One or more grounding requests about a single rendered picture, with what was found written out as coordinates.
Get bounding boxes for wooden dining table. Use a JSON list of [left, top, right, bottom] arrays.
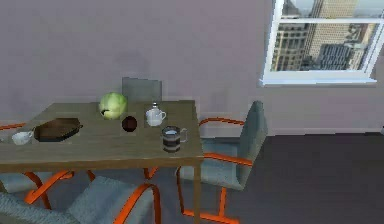
[[0, 99, 205, 224]]

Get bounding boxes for white framed window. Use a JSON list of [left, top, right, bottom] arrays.
[[259, 0, 384, 87]]

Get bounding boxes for dark brown round potato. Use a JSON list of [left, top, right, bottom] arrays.
[[121, 115, 138, 133]]

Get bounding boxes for white cup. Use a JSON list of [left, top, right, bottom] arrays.
[[145, 108, 167, 128]]

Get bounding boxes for dark striped glass mug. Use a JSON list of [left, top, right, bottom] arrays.
[[161, 125, 188, 154]]

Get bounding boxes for white bowl with spoon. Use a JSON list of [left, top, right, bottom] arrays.
[[11, 129, 36, 146]]

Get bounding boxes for green lettuce head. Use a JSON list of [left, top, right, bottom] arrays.
[[98, 91, 129, 121]]

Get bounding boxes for grey chair with orange frame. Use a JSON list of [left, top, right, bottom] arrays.
[[0, 122, 97, 210], [0, 175, 163, 224], [175, 100, 269, 224], [121, 76, 163, 103]]

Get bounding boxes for dark brown oval pan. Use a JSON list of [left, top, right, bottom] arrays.
[[33, 117, 84, 143]]

